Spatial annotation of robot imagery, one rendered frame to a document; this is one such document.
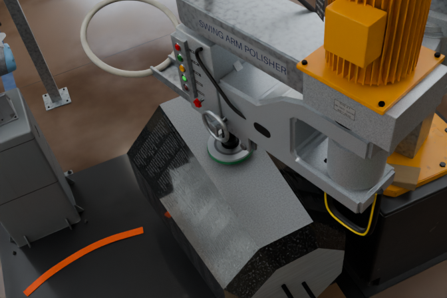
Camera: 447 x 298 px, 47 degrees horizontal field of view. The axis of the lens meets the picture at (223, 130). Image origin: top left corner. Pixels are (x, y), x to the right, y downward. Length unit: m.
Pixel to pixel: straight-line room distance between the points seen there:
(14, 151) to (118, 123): 1.20
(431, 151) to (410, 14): 1.36
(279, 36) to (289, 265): 0.97
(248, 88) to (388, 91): 0.63
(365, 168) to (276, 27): 0.51
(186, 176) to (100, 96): 1.88
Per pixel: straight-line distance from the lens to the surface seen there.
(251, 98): 1.79
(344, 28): 1.19
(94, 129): 3.90
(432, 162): 2.49
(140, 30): 4.73
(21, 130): 2.82
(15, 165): 2.93
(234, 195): 2.23
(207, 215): 2.29
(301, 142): 1.79
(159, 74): 2.38
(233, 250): 2.17
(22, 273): 3.33
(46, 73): 4.07
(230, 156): 2.29
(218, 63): 1.85
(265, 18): 1.64
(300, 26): 1.59
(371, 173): 1.66
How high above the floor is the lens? 2.65
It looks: 47 degrees down
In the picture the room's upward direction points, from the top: 8 degrees counter-clockwise
